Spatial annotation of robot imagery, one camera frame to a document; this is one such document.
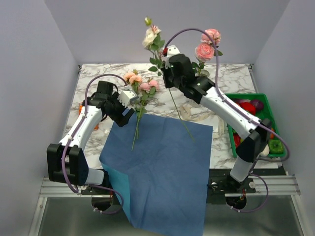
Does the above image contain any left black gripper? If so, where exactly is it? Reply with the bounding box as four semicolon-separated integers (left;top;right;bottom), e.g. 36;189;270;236
106;92;135;127

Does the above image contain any pink flower bouquet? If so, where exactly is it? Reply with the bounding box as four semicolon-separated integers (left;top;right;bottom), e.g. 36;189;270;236
124;69;159;150

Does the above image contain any single green flower stem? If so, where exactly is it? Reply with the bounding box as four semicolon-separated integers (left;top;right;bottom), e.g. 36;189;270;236
191;40;222;75

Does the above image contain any small white flower sprig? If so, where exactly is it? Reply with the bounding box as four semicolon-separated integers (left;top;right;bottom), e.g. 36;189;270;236
142;15;195;143

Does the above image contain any blue wrapping paper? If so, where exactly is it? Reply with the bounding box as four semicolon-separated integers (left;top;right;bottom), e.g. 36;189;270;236
99;115;213;236

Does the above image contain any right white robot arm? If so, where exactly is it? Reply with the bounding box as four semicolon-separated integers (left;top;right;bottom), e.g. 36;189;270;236
161;54;271;193

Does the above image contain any white ceramic vase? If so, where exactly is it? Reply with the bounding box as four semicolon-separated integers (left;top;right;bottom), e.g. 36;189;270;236
198;69;210;79

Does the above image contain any orange packet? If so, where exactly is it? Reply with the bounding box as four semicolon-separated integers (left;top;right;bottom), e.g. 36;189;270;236
78;102;99;131

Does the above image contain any red pepper toy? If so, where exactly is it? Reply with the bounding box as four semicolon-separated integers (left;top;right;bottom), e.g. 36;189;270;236
239;102;256;116

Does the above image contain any green plastic basket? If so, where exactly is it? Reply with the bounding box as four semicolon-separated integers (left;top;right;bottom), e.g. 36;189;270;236
226;93;285;159

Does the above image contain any purple onion toy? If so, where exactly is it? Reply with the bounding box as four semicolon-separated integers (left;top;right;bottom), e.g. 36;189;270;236
250;99;264;112

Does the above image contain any red chili toy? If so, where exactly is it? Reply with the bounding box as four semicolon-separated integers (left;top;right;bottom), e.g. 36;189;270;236
233;133;242;148

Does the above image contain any orange pumpkin toy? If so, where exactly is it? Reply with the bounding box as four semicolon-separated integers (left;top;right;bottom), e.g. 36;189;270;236
270;128;274;139

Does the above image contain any white radish toy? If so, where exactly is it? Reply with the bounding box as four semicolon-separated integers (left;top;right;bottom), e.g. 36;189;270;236
259;145;270;157

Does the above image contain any green pepper toy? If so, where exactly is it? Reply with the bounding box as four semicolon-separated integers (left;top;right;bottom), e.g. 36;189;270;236
268;139;284;154

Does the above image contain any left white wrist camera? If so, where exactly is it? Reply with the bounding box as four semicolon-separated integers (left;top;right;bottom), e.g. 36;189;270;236
118;90;138;108

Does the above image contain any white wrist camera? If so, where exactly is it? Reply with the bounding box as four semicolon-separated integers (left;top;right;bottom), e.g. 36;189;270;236
118;90;138;108
161;45;180;69

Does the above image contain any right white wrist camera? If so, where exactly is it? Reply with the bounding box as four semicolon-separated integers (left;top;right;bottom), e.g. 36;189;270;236
161;45;180;69

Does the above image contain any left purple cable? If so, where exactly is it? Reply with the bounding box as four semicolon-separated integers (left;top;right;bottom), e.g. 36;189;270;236
61;73;128;215

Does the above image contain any aluminium rail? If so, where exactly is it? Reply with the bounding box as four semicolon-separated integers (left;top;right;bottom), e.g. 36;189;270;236
29;175;305;236

